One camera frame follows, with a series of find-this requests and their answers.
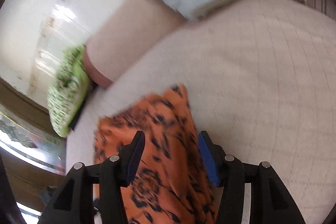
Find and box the orange black floral garment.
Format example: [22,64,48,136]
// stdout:
[94,85,217,223]

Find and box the dark wooden mirror cabinet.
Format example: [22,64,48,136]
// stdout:
[1,80,66,223]

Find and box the green white patterned cloth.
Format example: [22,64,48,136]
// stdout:
[47,44,91,138]

